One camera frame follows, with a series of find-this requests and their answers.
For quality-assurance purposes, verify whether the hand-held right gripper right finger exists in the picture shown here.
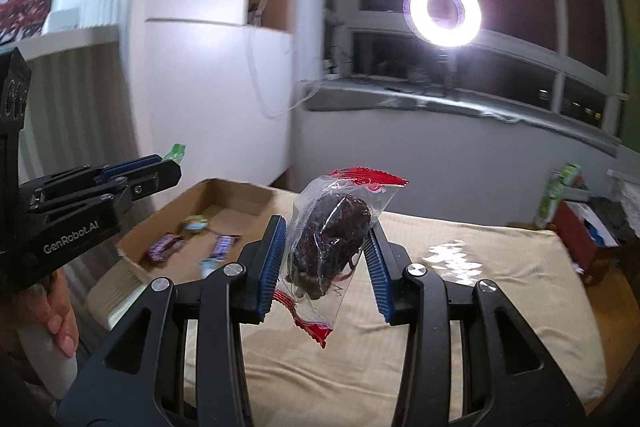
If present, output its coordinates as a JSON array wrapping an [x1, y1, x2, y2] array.
[[363, 221, 587, 427]]

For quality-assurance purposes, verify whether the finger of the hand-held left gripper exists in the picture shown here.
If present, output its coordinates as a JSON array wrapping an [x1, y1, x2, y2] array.
[[31, 154, 167, 202], [31, 160, 183, 215]]

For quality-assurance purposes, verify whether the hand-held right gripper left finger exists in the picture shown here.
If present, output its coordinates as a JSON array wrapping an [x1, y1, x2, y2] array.
[[57, 215, 289, 427]]

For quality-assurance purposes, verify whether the small green candy packet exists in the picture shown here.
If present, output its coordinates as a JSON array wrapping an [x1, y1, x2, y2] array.
[[161, 143, 188, 166]]

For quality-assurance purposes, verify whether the dark chocolate bar packet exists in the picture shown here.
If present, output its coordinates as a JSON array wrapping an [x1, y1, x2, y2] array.
[[211, 234, 242, 259]]

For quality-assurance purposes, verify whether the clear red-edged dark snack packet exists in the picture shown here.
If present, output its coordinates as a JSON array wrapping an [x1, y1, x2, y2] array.
[[273, 166, 409, 349]]

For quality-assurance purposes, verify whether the brown chocolate bar packet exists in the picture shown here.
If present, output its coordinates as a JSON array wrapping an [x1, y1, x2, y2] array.
[[146, 232, 186, 264]]

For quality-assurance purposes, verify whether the person's left hand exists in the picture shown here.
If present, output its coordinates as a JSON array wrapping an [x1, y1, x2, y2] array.
[[0, 268, 82, 358]]

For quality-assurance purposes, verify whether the clear bag of silver packets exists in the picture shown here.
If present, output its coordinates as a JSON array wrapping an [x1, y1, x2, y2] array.
[[424, 240, 484, 284]]

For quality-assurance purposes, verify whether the striped cloth cover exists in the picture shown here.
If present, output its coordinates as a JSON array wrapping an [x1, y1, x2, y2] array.
[[84, 184, 609, 427]]

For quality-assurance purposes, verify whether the white cabinet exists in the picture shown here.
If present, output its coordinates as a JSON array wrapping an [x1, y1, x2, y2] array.
[[119, 0, 302, 188]]

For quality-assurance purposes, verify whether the grey windowsill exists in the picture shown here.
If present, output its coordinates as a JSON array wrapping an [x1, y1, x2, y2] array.
[[304, 73, 622, 154]]

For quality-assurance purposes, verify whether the red cardboard box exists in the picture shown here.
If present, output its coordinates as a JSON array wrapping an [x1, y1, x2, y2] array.
[[554, 199, 622, 289]]

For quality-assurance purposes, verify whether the dark cloth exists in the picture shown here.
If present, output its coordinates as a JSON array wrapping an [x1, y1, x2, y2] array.
[[590, 197, 633, 233]]

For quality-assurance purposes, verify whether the white table with lace cloth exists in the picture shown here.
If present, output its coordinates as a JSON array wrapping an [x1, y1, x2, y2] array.
[[606, 166, 640, 220]]

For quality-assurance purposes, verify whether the white cable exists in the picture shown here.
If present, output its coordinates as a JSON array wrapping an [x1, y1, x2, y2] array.
[[241, 0, 321, 118]]

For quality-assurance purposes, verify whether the ring light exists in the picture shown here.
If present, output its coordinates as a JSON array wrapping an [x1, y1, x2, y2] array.
[[402, 0, 484, 48]]

